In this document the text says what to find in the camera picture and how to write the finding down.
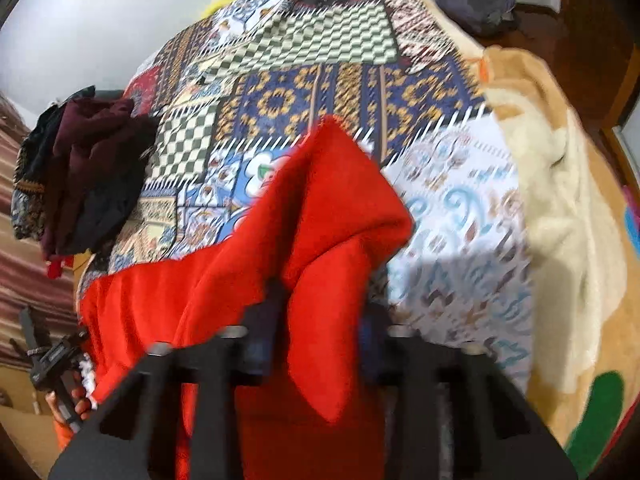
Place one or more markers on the striped brown curtain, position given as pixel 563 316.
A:
pixel 25 280

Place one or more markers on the black folded garment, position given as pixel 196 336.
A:
pixel 115 195

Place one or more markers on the navy patterned folded cloth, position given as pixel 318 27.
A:
pixel 30 200

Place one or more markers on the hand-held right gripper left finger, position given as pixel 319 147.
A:
pixel 210 400

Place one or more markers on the stack of folded dark clothes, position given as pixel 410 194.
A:
pixel 85 130

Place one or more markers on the red zip jacket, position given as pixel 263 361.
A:
pixel 325 210

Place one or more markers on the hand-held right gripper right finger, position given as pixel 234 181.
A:
pixel 440 410

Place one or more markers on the patchwork patterned bed sheet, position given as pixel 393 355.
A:
pixel 310 95

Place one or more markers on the person's left hand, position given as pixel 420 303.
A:
pixel 80 400

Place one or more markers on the dark bag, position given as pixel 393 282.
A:
pixel 475 7

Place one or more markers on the beige fleece blanket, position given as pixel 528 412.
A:
pixel 565 220

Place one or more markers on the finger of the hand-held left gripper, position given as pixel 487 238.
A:
pixel 32 332

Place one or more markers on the yellow object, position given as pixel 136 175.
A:
pixel 215 6

